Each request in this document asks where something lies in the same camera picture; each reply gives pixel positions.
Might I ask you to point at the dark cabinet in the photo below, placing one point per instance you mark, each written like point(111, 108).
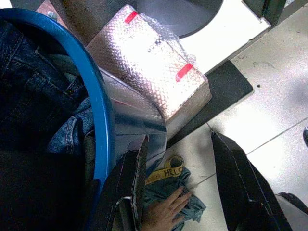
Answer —
point(267, 9)

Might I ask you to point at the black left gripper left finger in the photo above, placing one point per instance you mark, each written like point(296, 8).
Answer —
point(127, 183)

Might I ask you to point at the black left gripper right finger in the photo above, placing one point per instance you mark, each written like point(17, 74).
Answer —
point(240, 192)

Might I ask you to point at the bubble-wrapped box with red tape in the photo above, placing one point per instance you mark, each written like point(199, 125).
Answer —
point(149, 67)

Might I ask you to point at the light blue denim garment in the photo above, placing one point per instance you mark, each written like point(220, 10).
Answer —
point(72, 130)

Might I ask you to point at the dark shoe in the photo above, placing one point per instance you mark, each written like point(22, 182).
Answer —
point(305, 137)

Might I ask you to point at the black floor mat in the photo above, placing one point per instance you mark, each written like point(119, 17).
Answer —
point(226, 96)

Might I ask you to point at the blue plastic laundry basin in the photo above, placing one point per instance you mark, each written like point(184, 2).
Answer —
point(96, 101)

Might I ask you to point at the teal garment with yellow waistband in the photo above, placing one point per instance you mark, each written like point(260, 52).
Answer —
point(158, 190)

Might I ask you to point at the person's bare hand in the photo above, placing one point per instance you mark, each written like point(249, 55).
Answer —
point(161, 214)

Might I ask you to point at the dark blue denim jeans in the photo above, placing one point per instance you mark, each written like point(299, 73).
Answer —
point(29, 108)

